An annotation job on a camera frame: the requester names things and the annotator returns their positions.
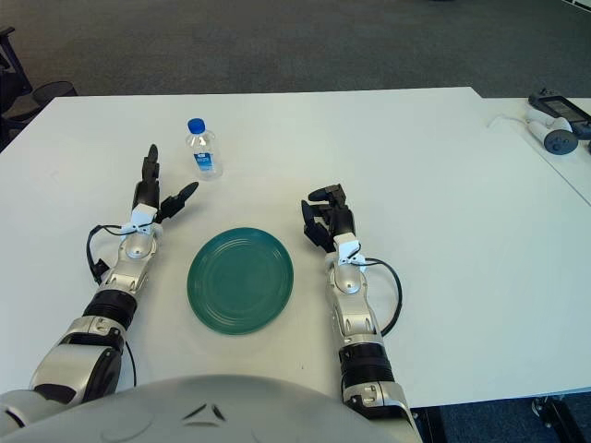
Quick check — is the black handheld screen device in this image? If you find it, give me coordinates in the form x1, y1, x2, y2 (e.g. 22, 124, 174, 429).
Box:
528, 88, 591, 139

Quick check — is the black table foot with caster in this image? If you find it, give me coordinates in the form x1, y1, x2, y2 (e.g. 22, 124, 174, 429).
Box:
530, 394, 591, 443

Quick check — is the clear bottle with blue cap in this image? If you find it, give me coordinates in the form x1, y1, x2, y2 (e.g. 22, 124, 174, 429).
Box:
186, 117, 223, 182

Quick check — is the black office chair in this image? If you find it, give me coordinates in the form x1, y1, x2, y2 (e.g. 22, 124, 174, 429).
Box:
0, 26, 47, 149

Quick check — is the silver robot torso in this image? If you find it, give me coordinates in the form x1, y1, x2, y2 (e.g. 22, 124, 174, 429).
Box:
0, 374, 398, 443

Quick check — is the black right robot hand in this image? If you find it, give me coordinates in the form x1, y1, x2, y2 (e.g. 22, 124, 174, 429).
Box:
300, 183, 356, 253

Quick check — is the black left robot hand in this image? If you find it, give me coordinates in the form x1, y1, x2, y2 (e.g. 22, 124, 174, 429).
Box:
131, 143, 200, 227

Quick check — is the black wire mesh bin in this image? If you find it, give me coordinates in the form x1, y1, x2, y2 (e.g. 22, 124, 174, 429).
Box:
31, 81, 78, 110

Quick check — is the green ceramic plate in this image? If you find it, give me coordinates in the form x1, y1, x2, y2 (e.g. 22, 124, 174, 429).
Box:
187, 226, 296, 336

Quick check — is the black table leg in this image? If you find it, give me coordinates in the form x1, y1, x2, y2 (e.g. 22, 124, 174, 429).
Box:
413, 405, 447, 443

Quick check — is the grey handheld controller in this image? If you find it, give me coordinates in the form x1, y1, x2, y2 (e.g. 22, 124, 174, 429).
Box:
528, 117, 578, 156

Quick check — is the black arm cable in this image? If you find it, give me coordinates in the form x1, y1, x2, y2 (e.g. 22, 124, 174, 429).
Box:
86, 223, 139, 387
357, 257, 402, 337

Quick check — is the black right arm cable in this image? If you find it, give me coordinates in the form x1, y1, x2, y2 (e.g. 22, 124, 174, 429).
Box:
357, 257, 402, 337

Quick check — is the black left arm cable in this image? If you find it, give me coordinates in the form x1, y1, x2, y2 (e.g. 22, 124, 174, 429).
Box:
86, 223, 139, 387

